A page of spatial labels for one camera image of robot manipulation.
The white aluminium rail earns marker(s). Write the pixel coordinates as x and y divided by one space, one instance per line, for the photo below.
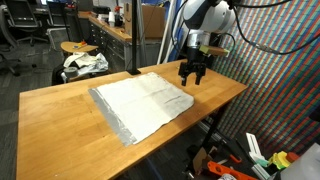
210 130

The multicoloured patterned backdrop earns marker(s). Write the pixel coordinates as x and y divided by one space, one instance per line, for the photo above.
276 93

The white cup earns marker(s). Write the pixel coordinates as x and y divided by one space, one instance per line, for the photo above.
111 19

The white crumpled cloth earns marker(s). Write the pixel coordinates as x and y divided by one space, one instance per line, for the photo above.
88 61

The black camera pole stand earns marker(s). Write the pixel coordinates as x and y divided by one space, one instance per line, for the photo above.
134 33

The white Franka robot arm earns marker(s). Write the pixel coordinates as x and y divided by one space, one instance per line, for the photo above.
208 15

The colourful small toys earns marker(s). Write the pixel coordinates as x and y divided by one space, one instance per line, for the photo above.
80 44

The grey duct tape strip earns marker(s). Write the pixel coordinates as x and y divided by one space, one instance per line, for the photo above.
111 118

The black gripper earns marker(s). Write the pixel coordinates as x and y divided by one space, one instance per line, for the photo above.
195 63

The yellow green plastic item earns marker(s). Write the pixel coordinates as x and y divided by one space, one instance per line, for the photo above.
279 159

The grey duct tape roll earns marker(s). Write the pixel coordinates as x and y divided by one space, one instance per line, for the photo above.
71 72

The large cardboard box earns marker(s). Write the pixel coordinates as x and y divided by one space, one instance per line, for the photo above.
151 21

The black metal table leg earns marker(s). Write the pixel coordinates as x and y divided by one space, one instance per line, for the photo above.
215 126

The orange black clamp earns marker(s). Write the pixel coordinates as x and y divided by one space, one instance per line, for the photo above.
235 158

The red cap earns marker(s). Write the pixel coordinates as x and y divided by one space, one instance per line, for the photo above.
292 156

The tan wrist camera box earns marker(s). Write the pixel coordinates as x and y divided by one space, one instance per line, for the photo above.
216 51

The white terry towel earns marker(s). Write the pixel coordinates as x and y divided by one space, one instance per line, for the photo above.
143 100

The round wooden side table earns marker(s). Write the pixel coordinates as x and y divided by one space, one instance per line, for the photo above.
76 48

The white plastic bracket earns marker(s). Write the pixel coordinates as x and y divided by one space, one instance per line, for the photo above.
255 148

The small open cardboard box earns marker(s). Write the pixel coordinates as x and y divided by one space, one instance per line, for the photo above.
201 158

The white leaning poles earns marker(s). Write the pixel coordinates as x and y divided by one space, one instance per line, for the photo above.
166 40

